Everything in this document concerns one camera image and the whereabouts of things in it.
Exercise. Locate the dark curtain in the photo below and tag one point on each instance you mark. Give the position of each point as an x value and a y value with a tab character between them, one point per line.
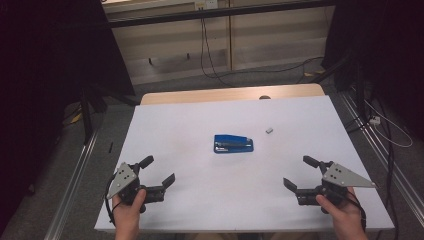
383	50
40	66

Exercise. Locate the beige wooden cabinet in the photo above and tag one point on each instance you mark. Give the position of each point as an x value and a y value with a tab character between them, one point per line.
273	43

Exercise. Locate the blue stapler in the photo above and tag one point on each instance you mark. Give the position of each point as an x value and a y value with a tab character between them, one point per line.
233	144

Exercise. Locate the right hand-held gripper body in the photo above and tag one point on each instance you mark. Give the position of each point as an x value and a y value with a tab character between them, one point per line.
343	177

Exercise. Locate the small grey staple block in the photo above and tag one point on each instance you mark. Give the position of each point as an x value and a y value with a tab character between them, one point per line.
269	130

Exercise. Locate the aluminium floor rail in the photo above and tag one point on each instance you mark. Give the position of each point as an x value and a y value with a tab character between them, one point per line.
380	156
71	186

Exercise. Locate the person's left hand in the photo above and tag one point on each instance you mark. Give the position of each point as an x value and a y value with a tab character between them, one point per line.
128	215

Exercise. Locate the black metal stand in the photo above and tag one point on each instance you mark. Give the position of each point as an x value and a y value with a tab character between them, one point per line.
87	113

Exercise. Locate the person's right hand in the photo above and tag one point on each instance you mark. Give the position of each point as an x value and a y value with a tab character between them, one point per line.
345	213

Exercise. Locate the white wall outlet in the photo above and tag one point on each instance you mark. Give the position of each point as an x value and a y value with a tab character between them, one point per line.
206	4

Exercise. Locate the dark round table grommet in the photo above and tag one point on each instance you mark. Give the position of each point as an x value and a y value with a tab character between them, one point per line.
265	97

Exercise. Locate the small black stick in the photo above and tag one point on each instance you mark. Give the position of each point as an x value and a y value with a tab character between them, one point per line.
110	147

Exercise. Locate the white power plug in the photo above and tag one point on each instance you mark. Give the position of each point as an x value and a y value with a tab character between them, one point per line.
375	120

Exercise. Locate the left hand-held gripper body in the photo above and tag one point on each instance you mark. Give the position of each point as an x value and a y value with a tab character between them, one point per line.
124	178

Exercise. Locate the black horizontal bar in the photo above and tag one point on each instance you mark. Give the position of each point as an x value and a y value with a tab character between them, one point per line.
216	14

